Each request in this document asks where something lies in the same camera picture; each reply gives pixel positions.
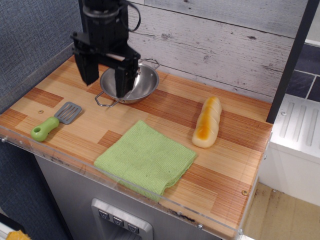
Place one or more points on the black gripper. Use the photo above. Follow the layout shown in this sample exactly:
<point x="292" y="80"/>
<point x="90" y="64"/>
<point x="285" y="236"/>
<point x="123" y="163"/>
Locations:
<point x="106" y="42"/>

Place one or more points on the green handled grey spatula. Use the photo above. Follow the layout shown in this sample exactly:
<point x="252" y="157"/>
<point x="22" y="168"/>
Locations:
<point x="65" y="115"/>

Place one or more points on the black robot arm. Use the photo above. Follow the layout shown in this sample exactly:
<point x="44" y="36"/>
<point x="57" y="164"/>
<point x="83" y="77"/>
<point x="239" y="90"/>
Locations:
<point x="103" y="7"/>

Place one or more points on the stainless steel pot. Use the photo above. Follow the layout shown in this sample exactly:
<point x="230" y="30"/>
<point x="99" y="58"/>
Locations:
<point x="144" y="84"/>

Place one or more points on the green folded cloth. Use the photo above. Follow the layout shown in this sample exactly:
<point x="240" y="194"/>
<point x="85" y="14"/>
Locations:
<point x="146" y="161"/>

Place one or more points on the toy bread loaf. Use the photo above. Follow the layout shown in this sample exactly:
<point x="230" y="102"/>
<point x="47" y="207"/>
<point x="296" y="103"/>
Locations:
<point x="207" y="125"/>

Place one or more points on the grey toy kitchen cabinet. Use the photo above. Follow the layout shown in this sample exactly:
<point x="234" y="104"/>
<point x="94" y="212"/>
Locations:
<point x="112" y="210"/>

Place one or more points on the silver button panel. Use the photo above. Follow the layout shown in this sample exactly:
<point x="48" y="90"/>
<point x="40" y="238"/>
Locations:
<point x="115" y="224"/>

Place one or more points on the clear acrylic edge guard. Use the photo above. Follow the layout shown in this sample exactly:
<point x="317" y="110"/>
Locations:
<point x="120" y="182"/>

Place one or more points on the yellow object in corner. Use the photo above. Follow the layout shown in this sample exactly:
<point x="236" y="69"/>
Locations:
<point x="17" y="235"/>

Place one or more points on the white toy sink unit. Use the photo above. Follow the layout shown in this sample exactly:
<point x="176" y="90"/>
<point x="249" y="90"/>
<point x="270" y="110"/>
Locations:
<point x="292" y="159"/>

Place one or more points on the dark left frame post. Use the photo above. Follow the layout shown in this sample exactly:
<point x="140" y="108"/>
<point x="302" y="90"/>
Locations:
<point x="83" y="21"/>

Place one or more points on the dark frame post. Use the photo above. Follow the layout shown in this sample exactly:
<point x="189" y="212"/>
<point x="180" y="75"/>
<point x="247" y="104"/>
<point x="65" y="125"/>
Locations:
<point x="83" y="21"/>
<point x="299" y="41"/>

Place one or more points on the dark right frame post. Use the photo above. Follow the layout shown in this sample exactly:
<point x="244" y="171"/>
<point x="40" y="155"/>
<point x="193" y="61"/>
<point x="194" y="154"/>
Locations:
<point x="299" y="41"/>

